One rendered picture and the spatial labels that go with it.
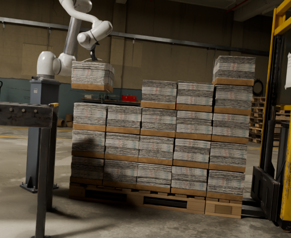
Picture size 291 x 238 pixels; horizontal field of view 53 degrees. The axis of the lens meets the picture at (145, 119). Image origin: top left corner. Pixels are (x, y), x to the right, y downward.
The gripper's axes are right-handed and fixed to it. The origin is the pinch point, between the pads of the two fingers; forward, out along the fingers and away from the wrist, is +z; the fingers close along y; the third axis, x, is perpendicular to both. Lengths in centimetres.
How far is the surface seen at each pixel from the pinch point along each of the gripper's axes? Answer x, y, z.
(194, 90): 90, 30, -17
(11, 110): -13, 62, -101
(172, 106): 74, 44, -17
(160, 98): 63, 39, -17
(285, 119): 355, 5, 562
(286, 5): 161, -53, 4
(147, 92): 52, 35, -17
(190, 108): 88, 45, -17
